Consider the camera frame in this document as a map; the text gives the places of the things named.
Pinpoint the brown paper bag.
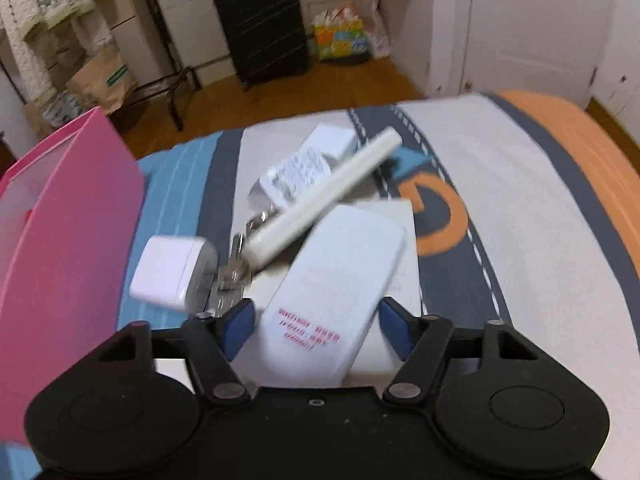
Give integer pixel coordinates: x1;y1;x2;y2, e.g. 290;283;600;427
66;44;137;115

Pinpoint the white door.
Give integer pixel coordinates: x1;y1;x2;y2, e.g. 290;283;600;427
462;0;613;105

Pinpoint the pink storage box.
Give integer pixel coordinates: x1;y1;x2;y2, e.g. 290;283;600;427
1;107;144;443

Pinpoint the slim cream remote control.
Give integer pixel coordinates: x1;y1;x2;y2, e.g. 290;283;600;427
242;127;402;270

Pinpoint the white knit cardigan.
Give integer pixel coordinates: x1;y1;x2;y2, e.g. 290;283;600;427
1;0;114;102

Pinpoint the white cube charger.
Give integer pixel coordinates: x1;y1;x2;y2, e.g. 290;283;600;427
129;235;219;313

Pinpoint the white labelled power adapter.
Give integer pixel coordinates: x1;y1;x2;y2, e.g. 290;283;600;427
252;122;358;210

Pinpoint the large white remote control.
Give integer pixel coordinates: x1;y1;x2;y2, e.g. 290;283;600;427
247;200;412;388

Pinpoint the colourful gift bag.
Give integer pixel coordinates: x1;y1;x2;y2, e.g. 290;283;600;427
312;6;369;61

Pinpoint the silver key bunch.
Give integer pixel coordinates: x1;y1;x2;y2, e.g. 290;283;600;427
207;206;278;318

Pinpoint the black suitcase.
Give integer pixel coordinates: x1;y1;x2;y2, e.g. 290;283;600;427
214;0;309;87

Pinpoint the black clothes rack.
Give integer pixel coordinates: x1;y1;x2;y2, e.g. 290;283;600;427
131;0;202;132

